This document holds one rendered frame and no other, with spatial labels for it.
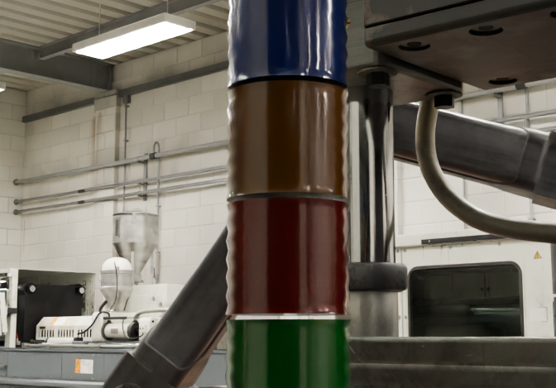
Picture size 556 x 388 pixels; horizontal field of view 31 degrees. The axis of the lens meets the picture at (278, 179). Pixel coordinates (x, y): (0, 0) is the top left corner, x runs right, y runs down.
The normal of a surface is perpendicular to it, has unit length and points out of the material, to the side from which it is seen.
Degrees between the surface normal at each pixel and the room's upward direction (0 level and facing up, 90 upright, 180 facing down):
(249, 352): 76
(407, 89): 180
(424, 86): 180
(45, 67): 90
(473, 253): 90
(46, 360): 90
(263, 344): 104
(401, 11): 90
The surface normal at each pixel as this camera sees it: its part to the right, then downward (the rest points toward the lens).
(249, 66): -0.58, 0.12
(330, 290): 0.60, -0.36
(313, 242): 0.38, 0.11
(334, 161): 0.69, 0.14
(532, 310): -0.70, -0.11
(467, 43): 0.00, 0.99
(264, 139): -0.36, 0.11
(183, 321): -0.22, -0.25
